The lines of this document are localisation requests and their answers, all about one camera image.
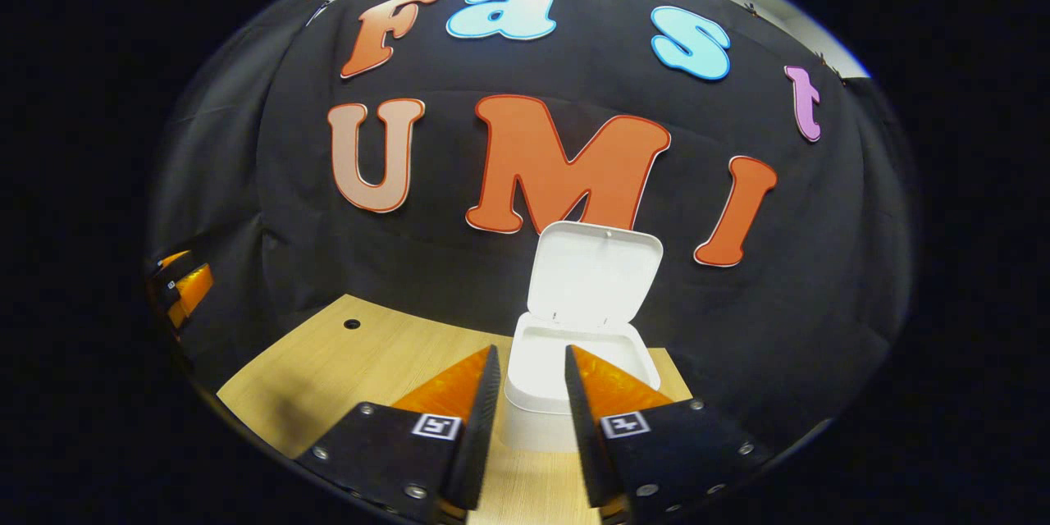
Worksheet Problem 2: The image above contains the white desktop garbage bin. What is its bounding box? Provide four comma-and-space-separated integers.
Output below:
502, 220, 665, 454

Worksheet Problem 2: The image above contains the wooden desktop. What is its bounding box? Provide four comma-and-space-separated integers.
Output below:
215, 294, 694, 525

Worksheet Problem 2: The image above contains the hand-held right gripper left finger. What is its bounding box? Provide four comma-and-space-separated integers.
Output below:
294, 343, 503, 525

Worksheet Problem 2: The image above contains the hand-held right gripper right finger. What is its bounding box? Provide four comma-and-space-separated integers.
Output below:
564, 345, 774, 525

